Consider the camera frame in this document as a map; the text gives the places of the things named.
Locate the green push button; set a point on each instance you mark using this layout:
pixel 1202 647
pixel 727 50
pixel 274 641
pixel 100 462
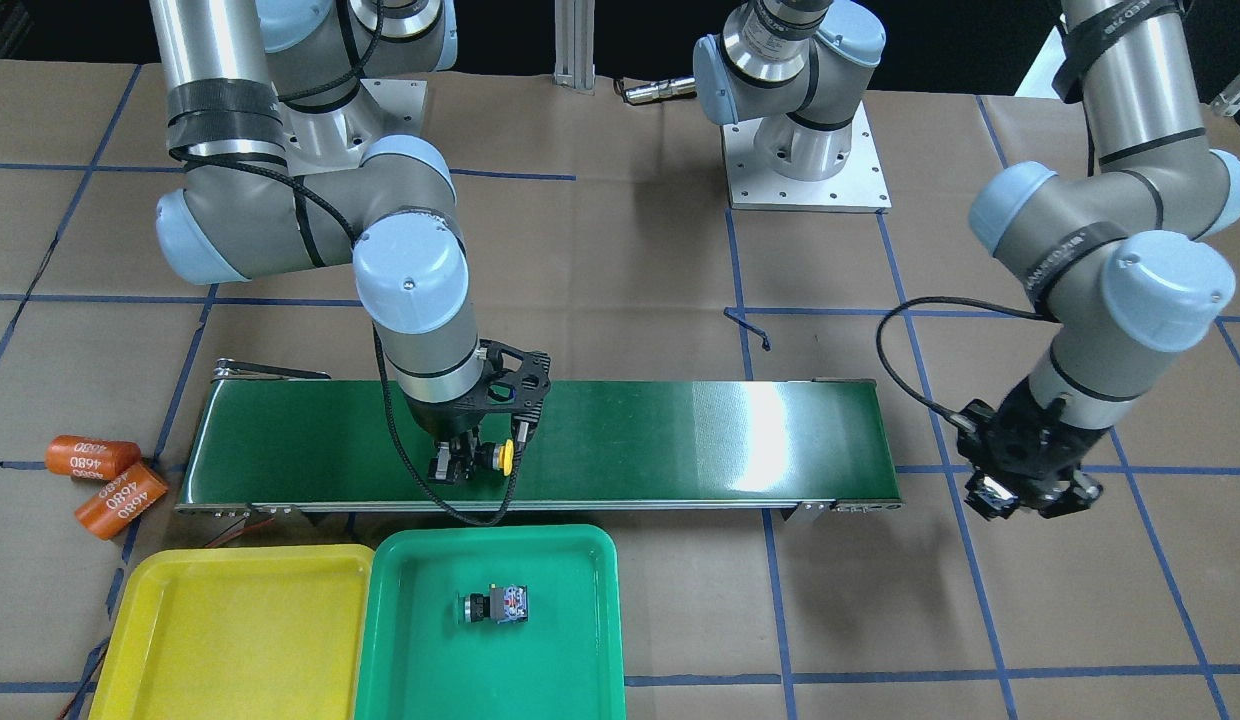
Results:
pixel 989 499

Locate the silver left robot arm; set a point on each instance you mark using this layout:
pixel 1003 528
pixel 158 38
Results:
pixel 1119 260

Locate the yellow plastic tray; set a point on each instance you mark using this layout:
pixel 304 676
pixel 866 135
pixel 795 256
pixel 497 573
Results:
pixel 238 633

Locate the green push button moved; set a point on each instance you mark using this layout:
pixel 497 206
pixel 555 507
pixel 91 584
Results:
pixel 500 604

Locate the green conveyor belt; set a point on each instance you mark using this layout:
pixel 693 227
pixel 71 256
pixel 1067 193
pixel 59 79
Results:
pixel 323 446

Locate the green plastic tray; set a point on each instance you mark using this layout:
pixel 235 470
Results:
pixel 420 661

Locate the aluminium frame post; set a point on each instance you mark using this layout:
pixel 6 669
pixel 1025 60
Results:
pixel 573 45

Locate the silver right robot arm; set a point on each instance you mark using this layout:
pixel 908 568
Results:
pixel 243 215

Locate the orange cylinder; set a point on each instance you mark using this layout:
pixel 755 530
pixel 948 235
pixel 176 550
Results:
pixel 90 458
pixel 107 513

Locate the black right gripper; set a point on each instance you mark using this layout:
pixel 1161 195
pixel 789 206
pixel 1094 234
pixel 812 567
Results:
pixel 439 417

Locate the yellow push button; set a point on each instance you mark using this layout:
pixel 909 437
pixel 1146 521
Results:
pixel 476 456

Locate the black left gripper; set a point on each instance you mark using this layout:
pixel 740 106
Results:
pixel 1077 446

